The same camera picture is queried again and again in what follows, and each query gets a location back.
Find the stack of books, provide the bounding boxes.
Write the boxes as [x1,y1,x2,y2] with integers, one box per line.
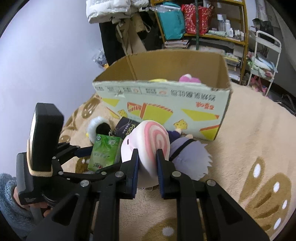
[164,39,190,49]

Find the teal bag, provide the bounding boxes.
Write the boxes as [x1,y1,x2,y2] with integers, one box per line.
[156,2,186,40]

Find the yellow dog plush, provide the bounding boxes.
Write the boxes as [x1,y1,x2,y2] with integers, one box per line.
[148,78,167,82]

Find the purple white-haired doll plush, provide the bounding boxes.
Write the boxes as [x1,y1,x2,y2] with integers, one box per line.
[168,128,212,181]

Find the white puffer jacket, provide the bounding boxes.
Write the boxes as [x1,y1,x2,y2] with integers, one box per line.
[86,0,149,24]

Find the green pole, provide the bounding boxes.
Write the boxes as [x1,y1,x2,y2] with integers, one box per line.
[195,0,199,50]

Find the pink bear plush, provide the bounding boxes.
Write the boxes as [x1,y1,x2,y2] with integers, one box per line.
[179,74,201,83]

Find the printed cardboard box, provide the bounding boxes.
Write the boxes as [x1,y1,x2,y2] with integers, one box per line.
[93,50,232,141]

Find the person left hand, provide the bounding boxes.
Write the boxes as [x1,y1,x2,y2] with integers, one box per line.
[12,186,54,218]

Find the yellow wooden bookshelf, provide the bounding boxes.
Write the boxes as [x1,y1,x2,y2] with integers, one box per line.
[151,1,248,83]

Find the green tissue pack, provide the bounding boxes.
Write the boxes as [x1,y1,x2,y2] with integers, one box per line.
[88,134,122,172]

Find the beige tote bag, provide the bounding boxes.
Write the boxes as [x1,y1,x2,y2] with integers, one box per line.
[116,13,151,55]

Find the white black fluffy plush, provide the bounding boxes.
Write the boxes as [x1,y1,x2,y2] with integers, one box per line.
[86,116,112,144]

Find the black Face tissue pack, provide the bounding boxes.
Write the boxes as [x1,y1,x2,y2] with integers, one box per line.
[112,117,139,140]

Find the red patterned gift bag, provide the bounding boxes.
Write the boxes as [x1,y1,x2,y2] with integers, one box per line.
[181,4,214,35]

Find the white rolling cart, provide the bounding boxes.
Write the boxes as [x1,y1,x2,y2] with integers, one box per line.
[247,30,282,96]

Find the pink swirl roll plush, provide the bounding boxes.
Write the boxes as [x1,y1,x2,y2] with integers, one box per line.
[121,120,170,188]

